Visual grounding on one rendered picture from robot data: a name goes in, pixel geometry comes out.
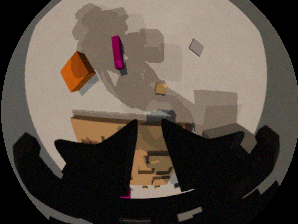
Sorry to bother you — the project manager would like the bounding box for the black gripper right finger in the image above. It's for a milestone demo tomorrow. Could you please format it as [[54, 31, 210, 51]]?
[[161, 119, 245, 192]]

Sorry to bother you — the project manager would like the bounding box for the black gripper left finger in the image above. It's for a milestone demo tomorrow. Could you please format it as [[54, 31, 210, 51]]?
[[55, 119, 137, 197]]

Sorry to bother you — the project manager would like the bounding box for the magenta rectangular bar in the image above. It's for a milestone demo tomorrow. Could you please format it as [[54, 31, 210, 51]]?
[[112, 35, 125, 69]]

